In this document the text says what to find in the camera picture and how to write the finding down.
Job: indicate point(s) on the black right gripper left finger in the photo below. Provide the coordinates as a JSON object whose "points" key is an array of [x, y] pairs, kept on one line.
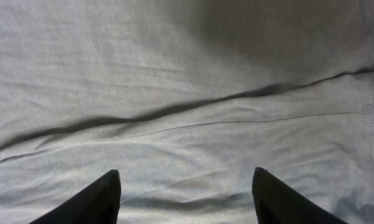
{"points": [[98, 203]]}

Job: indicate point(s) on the light blue t-shirt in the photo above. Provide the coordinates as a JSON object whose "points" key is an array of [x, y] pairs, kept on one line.
{"points": [[186, 99]]}

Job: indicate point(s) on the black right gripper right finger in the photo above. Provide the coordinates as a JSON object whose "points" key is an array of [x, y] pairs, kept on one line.
{"points": [[277, 203]]}

